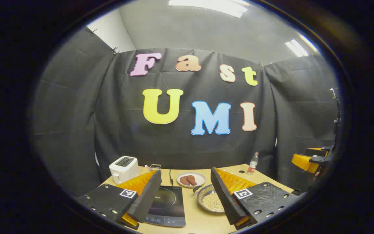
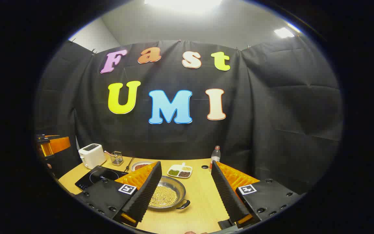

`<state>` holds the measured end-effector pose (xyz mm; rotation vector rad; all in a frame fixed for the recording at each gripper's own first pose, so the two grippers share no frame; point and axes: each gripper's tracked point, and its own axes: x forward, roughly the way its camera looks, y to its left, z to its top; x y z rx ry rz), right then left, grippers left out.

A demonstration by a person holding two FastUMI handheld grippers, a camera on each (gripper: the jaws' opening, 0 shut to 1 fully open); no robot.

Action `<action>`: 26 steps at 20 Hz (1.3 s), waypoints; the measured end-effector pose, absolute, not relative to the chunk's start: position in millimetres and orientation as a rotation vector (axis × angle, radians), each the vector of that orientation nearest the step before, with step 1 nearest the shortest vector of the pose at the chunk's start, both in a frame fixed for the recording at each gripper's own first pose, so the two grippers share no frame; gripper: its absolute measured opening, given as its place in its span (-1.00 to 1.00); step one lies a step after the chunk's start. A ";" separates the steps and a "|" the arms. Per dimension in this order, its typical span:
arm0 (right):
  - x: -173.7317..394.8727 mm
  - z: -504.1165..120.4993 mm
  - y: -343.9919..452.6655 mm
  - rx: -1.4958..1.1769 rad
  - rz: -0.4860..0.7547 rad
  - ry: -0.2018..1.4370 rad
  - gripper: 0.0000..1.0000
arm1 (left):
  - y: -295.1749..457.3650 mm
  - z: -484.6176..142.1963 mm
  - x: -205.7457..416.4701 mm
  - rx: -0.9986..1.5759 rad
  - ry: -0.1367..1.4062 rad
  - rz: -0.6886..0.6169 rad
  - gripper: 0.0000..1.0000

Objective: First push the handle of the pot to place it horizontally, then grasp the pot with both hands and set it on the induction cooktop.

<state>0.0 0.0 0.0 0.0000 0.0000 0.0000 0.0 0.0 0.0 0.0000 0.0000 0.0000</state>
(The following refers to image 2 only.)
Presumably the pile of soybeans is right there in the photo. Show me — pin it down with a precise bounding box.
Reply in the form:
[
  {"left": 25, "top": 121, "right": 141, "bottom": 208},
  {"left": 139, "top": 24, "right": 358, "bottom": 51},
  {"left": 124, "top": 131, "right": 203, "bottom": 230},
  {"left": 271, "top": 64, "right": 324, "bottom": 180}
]
[{"left": 149, "top": 186, "right": 178, "bottom": 208}]

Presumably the white toaster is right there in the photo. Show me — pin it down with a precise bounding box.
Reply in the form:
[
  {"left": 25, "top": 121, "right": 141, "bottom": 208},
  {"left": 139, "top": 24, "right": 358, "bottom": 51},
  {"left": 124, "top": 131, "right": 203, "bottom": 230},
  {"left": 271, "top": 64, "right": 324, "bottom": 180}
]
[{"left": 78, "top": 143, "right": 106, "bottom": 169}]

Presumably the small ceiling light panel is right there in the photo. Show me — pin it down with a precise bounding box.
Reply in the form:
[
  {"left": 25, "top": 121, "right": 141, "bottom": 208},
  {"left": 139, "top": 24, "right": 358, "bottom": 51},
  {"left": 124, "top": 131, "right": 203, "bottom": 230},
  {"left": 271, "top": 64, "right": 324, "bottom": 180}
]
[{"left": 274, "top": 27, "right": 301, "bottom": 39}]

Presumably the white round plate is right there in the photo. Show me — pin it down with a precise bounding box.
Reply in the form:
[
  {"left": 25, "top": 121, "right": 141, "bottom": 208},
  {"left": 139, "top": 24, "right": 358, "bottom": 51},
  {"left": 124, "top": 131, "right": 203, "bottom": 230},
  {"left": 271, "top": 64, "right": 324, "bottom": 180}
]
[{"left": 131, "top": 161, "right": 155, "bottom": 172}]

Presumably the clear wire utensil holder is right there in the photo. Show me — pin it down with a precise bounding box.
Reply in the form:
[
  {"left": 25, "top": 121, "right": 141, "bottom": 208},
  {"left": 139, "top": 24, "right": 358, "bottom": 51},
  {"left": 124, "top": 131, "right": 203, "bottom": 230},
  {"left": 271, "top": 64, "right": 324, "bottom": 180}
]
[{"left": 110, "top": 151, "right": 124, "bottom": 166}]

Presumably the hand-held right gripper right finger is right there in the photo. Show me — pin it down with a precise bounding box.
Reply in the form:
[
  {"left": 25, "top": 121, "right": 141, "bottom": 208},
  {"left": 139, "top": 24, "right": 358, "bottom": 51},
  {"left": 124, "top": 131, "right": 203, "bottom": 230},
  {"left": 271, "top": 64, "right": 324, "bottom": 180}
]
[{"left": 211, "top": 161, "right": 306, "bottom": 228}]

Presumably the white divided dish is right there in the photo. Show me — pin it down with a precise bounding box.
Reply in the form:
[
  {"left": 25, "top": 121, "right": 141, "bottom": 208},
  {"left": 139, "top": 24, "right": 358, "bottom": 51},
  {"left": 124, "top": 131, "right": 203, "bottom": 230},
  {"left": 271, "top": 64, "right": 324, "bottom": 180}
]
[{"left": 167, "top": 162, "right": 193, "bottom": 178}]

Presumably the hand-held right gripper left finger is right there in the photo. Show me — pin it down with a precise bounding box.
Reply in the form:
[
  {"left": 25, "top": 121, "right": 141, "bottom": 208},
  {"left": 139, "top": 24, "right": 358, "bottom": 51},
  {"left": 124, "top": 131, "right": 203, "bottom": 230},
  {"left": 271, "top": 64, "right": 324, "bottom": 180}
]
[{"left": 77, "top": 161, "right": 162, "bottom": 228}]

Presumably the clear bottle with red label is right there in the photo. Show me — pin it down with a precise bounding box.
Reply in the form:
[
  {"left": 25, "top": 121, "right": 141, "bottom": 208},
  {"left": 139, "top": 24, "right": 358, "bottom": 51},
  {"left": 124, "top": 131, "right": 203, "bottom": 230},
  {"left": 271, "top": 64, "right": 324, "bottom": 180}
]
[{"left": 209, "top": 146, "right": 221, "bottom": 172}]

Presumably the steel pot with black handles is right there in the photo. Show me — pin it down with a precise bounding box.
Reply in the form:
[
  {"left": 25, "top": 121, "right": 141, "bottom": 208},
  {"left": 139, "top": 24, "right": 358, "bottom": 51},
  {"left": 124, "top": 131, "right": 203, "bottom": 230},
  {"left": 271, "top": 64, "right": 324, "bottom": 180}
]
[{"left": 147, "top": 175, "right": 191, "bottom": 212}]

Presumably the black induction cooktop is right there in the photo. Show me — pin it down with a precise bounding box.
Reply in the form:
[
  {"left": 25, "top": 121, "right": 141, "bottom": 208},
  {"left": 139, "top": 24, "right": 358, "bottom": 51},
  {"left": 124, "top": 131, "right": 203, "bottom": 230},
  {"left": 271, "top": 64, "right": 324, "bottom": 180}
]
[{"left": 75, "top": 165, "right": 129, "bottom": 191}]

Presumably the large ceiling light panel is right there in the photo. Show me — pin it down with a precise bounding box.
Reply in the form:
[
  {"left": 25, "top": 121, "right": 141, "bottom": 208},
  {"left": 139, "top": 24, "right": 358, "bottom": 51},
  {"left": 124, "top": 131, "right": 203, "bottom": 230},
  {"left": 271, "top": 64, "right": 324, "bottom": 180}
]
[{"left": 144, "top": 0, "right": 223, "bottom": 10}]

